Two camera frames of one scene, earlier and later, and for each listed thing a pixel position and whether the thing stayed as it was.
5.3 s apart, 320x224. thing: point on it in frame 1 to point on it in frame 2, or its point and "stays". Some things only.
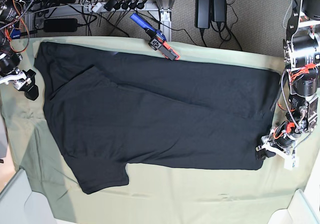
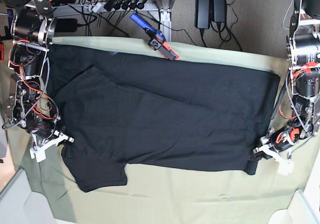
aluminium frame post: (165, 3) stays
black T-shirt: (108, 106) stays
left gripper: (19, 80) to (38, 148)
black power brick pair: (210, 7) stays
